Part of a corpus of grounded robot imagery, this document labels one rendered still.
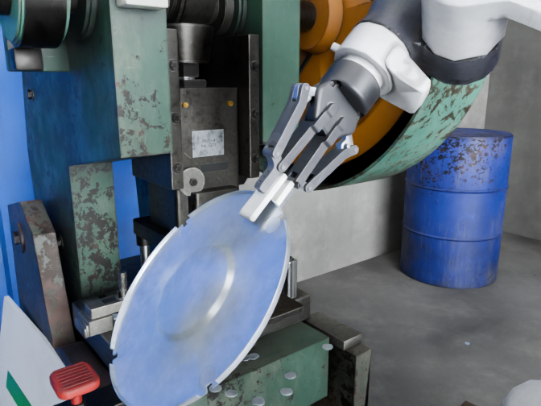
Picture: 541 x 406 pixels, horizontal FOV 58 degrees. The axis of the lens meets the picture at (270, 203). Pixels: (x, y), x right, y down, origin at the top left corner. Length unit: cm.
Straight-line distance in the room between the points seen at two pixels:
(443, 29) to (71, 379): 69
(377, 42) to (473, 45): 11
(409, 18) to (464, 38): 9
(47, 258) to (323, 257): 211
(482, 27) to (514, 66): 362
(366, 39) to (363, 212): 267
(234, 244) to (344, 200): 254
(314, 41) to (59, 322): 88
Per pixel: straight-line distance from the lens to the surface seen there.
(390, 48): 66
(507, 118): 425
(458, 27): 62
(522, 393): 70
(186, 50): 99
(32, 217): 129
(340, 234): 316
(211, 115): 98
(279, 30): 102
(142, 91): 86
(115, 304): 105
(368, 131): 110
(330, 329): 115
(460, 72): 68
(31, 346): 140
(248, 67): 99
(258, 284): 53
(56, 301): 127
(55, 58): 106
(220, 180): 101
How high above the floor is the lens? 119
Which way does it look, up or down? 14 degrees down
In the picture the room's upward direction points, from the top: straight up
